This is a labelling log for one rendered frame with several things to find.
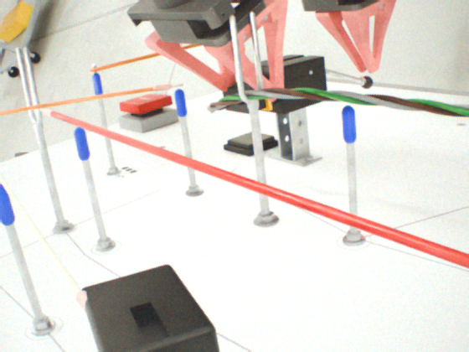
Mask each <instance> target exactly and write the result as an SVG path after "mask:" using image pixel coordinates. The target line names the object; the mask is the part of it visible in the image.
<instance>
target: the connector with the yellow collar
mask: <svg viewBox="0 0 469 352"><path fill-rule="evenodd" d="M244 84H245V91H250V90H252V91H254V89H253V88H251V87H250V86H249V85H248V84H247V83H246V82H244ZM227 89H228V91H227V92H223V97H226V96H235V95H237V94H239V88H238V81H237V82H235V83H234V84H233V85H232V86H231V87H228V88H227ZM258 102H259V110H261V109H263V108H265V107H266V106H265V100H258ZM225 109H226V111H236V112H241V113H246V114H250V109H249V108H248V104H247V102H245V101H242V102H239V103H236V104H234V105H232V106H229V107H227V108H225Z"/></svg>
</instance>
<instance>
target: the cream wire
mask: <svg viewBox="0 0 469 352"><path fill-rule="evenodd" d="M0 182H1V183H2V185H3V187H4V188H5V190H6V191H7V193H9V196H10V198H11V199H12V201H13V202H14V204H15V205H16V206H17V207H18V209H19V212H20V213H21V215H22V216H23V217H24V219H25V220H26V222H27V223H28V225H29V226H30V229H31V230H32V231H33V232H34V234H35V235H36V237H37V239H38V240H39V242H40V243H41V245H43V247H44V249H45V250H46V252H47V253H48V254H49V256H50V258H51V259H52V261H53V262H54V264H55V265H56V266H57V267H58V269H59V270H60V272H61V274H62V275H63V276H64V278H65V280H66V281H67V283H68V284H69V285H70V286H71V287H72V288H73V290H74V292H75V294H76V300H77V301H78V303H79V305H80V306H81V307H82V308H83V310H84V311H85V301H86V300H87V293H86V291H81V289H80V287H79V286H78V285H77V283H76V281H75V279H73V277H72V276H71V275H70V274H69V272H68V271H67V270H66V268H65V267H64V265H63V264H62V262H61V261H60V260H59V258H58V257H57V256H56V255H55V252H54V250H52V249H51V247H50V246H49V244H48V242H47V241H46V240H45V238H44V237H43V235H41V234H40V231H39V229H38V228H37V226H36V225H35V224H34V222H33V221H32V220H31V219H30V217H29V216H28V213H27V211H26V210H25V209H24V207H23V206H22V205H21V204H20V202H19V201H18V198H17V196H16V195H15V194H14V193H13V191H12V190H11V189H10V187H9V184H8V183H7V182H6V181H5V178H4V177H3V176H2V175H1V173H0Z"/></svg>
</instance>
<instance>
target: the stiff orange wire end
mask: <svg viewBox="0 0 469 352"><path fill-rule="evenodd" d="M198 46H201V44H195V45H193V44H190V45H187V46H183V47H181V48H184V49H190V48H194V47H198ZM159 55H161V54H159V53H153V54H147V55H143V56H139V57H135V58H132V59H128V60H122V61H120V62H117V63H114V64H110V65H103V66H100V67H95V68H94V69H93V68H91V69H90V72H98V71H102V70H105V69H109V68H112V67H116V66H120V65H125V64H130V63H132V62H137V61H140V60H146V59H150V58H152V57H154V56H159Z"/></svg>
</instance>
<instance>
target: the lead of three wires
mask: <svg viewBox="0 0 469 352"><path fill-rule="evenodd" d="M245 94H246V95H247V96H248V98H249V100H251V101H255V100H254V97H253V95H252V90H250V91H245ZM242 101H243V100H242V99H241V98H240V93H239V94H237V95H235V96H226V97H224V98H222V99H220V100H218V101H213V102H210V105H208V106H207V110H208V111H210V112H211V113H213V112H215V111H221V110H223V109H225V108H227V107H229V106H232V105H234V104H236V103H239V102H242Z"/></svg>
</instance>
